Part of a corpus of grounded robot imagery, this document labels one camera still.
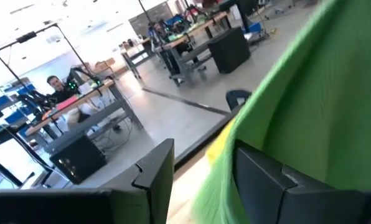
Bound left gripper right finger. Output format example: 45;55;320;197
233;139;371;224

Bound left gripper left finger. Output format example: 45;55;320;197
0;139;176;224

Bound yellow microfiber towel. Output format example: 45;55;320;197
205;119;236;159

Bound green microfiber towel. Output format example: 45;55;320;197
191;0;371;224

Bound black computer box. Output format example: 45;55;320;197
49;133;108;185
207;27;251;75

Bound black clamp hook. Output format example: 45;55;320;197
225;90;252;111

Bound wooden workbench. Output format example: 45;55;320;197
25;79;144;147
154;11;233;88

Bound white flat panel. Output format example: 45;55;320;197
0;136;51;190

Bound person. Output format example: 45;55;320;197
47;75;80;105
148;21;174;41

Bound thin black overhead frame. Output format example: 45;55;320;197
0;23;95;103

